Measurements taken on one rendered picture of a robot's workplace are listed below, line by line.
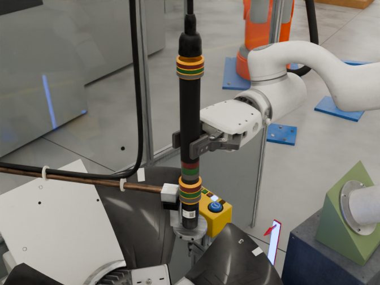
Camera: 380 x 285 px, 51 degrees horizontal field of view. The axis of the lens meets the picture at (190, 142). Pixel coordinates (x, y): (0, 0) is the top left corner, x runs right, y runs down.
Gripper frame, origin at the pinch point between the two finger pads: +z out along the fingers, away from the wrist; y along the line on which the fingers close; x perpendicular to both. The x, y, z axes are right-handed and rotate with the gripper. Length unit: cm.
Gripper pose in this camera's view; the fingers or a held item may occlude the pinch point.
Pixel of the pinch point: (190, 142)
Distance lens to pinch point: 69.8
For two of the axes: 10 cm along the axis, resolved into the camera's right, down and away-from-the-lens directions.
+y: -6.9, -4.0, 6.0
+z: -7.2, 3.7, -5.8
